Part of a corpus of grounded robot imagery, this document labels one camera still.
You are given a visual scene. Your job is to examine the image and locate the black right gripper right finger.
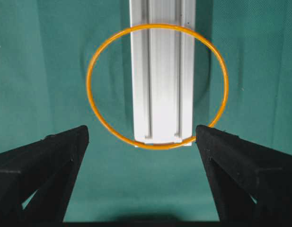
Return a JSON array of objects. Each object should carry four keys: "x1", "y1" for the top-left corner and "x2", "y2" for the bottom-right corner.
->
[{"x1": 196, "y1": 125, "x2": 292, "y2": 224}]

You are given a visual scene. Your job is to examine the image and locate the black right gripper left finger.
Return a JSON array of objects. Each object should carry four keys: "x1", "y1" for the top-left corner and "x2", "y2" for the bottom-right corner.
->
[{"x1": 0, "y1": 125, "x2": 89, "y2": 224}]

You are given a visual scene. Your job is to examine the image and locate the orange rubber band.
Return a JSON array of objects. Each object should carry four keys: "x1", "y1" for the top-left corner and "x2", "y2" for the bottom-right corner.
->
[{"x1": 86, "y1": 23, "x2": 229, "y2": 150}]

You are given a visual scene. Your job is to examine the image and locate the green table cloth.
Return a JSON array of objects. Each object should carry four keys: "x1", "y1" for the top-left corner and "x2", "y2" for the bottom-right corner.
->
[{"x1": 0, "y1": 0, "x2": 292, "y2": 222}]

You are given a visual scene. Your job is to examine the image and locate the aluminium extrusion rail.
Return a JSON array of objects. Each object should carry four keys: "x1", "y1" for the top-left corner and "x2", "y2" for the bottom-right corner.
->
[{"x1": 129, "y1": 0, "x2": 196, "y2": 148}]

